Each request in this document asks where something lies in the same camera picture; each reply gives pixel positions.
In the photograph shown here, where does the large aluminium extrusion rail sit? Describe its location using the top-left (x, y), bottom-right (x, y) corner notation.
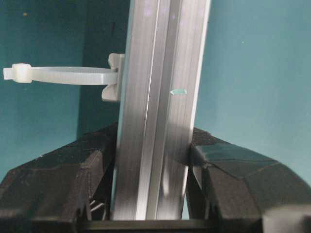
top-left (112, 0), bottom-right (211, 220)

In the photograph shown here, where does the white zip tie with mount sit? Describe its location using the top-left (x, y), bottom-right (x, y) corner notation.
top-left (3, 53), bottom-right (125, 101)

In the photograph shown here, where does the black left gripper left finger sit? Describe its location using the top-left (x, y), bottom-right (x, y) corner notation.
top-left (0, 124), bottom-right (118, 233)

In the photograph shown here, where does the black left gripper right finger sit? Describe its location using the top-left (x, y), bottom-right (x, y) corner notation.
top-left (186, 128), bottom-right (311, 233)

